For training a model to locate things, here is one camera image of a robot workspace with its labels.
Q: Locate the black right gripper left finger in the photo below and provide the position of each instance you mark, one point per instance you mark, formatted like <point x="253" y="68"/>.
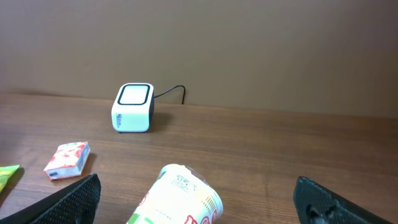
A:
<point x="74" y="204"/>

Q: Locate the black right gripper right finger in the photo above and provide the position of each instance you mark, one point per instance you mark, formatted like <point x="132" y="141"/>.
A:
<point x="315" y="203"/>

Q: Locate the instant noodle cup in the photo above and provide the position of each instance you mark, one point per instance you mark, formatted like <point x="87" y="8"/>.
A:
<point x="180" y="195"/>

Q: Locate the white barcode scanner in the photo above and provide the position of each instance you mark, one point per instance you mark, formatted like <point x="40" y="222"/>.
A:
<point x="133" y="108"/>

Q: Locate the red white small box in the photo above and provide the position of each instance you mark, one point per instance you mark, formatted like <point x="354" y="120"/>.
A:
<point x="68" y="161"/>

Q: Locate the Haribo gummy bag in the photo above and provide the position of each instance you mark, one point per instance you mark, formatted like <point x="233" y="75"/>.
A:
<point x="6" y="173"/>

